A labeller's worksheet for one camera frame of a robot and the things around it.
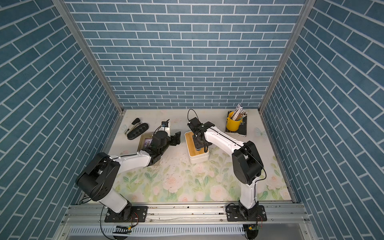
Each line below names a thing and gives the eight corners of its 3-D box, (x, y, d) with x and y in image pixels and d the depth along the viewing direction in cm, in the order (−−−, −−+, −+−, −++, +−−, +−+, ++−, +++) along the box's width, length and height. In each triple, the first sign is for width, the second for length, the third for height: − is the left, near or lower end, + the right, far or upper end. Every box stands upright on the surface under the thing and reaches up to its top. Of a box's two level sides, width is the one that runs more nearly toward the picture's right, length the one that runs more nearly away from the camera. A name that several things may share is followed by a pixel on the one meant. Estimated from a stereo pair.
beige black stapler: (126, 135, 107) (123, 131, 103) (138, 121, 116) (136, 117, 112) (130, 136, 106) (127, 132, 102) (142, 123, 115) (140, 118, 111)
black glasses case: (126, 136, 105) (125, 134, 103) (146, 124, 113) (145, 121, 111) (129, 140, 103) (128, 138, 101) (149, 127, 111) (149, 125, 109)
